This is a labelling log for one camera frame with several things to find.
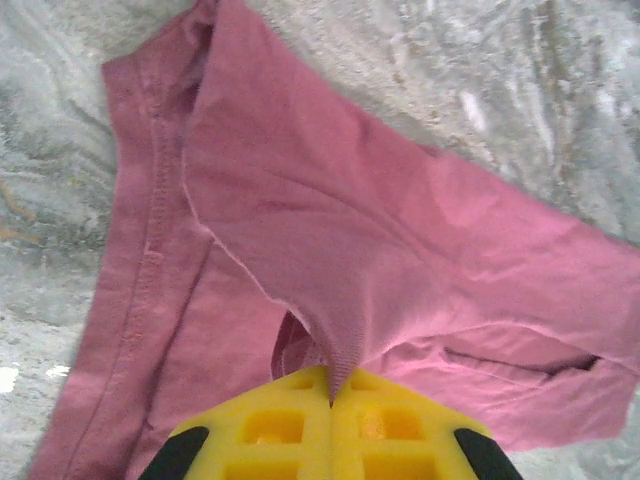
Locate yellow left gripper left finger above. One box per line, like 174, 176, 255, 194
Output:
137, 363, 335, 480

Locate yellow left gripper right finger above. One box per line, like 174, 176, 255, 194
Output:
331, 367, 524, 480

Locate maroon t-shirt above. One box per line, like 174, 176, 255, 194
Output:
27, 0, 640, 480

